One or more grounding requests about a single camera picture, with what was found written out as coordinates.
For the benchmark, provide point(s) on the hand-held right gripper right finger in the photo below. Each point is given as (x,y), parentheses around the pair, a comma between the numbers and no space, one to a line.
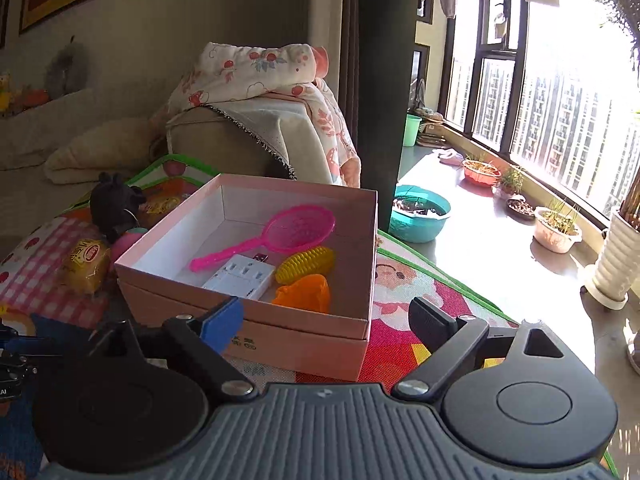
(430,320)

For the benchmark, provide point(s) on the teal plastic basin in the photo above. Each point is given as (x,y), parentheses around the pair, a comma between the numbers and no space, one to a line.
(420,225)

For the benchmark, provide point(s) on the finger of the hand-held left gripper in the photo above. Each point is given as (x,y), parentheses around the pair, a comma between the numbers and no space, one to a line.
(10,330)

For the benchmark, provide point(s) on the pink cloth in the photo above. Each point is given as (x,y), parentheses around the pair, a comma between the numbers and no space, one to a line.
(450,157)

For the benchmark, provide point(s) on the pink toy ball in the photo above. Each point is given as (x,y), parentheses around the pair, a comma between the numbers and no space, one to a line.
(125,245)

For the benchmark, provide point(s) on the cream pillow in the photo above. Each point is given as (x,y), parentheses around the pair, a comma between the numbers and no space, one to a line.
(100,145)

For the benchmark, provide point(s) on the dark shallow bowl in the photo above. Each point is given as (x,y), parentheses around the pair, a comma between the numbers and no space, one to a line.
(520,209)

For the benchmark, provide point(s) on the white power strip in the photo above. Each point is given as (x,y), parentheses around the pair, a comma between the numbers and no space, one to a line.
(235,275)

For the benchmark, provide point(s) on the grey neck pillow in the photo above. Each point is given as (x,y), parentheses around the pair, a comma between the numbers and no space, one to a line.
(75,70)

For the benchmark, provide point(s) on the dark window frame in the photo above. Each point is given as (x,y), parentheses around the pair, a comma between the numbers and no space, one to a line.
(520,60)

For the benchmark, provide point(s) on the yellow plush toy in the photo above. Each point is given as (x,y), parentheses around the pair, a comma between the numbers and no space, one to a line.
(5,92)

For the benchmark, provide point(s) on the orange plastic toy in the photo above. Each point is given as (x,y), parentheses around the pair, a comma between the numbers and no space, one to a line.
(305,292)

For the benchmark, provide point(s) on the grey fringed sofa cover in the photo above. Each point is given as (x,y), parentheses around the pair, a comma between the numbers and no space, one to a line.
(270,125)

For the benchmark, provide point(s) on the beige sofa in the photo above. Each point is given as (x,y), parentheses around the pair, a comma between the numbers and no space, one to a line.
(215,145)

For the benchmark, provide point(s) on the red plant pot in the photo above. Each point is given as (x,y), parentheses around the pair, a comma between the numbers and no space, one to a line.
(480,175)

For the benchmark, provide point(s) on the yellow snack packet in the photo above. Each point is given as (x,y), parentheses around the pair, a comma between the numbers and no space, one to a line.
(85,265)

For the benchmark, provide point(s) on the yellow toy corn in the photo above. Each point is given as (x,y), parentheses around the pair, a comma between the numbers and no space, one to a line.
(305,265)

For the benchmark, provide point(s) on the floral printed blanket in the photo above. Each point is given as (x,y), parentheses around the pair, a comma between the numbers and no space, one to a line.
(280,65)

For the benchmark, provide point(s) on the orange plush toy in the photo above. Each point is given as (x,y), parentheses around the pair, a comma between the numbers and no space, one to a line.
(35,96)

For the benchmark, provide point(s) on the white oval plant pot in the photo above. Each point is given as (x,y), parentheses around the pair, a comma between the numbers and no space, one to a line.
(555,235)

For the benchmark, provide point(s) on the pink toy racket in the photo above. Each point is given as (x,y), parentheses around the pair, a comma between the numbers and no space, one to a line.
(300,230)

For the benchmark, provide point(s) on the small plant pot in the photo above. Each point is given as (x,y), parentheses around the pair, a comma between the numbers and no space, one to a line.
(510,187)

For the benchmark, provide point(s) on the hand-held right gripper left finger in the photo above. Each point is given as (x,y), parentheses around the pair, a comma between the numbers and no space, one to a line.
(220,322)

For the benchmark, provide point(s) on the orange snack packet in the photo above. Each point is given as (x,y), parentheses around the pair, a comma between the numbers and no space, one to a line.
(160,207)

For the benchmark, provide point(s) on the black plush toy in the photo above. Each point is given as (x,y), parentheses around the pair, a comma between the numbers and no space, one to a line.
(112,205)

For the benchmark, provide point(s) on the colourful cartoon play mat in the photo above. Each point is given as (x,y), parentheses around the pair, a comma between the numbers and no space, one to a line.
(400,320)

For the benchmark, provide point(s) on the green plastic cup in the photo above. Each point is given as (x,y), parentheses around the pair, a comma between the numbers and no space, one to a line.
(412,130)

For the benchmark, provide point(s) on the white ribbed flower pot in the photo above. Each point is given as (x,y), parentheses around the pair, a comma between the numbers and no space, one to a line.
(615,260)

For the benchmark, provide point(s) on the pink cardboard box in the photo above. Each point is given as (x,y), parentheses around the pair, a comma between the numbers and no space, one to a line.
(300,345)

